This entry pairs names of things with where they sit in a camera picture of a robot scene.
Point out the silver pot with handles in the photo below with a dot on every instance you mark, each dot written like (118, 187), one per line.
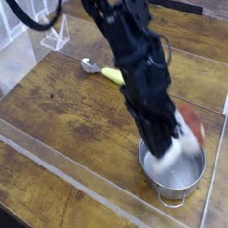
(181, 180)

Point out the clear acrylic barrier panel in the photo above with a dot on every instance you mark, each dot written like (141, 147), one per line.
(107, 193)

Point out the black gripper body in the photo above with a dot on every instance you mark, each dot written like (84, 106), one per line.
(146, 80)

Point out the clear acrylic triangular stand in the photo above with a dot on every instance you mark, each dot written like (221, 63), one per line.
(55, 40)

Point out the spoon with yellow-green handle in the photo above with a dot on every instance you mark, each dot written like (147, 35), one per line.
(111, 73)

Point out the black strip on table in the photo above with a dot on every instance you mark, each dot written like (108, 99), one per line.
(178, 6)

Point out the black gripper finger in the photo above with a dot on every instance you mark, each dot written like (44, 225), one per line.
(149, 130)
(166, 128)

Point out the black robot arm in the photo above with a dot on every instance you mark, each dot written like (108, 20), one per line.
(123, 23)

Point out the white red plush mushroom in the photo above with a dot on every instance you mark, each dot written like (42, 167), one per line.
(189, 141)

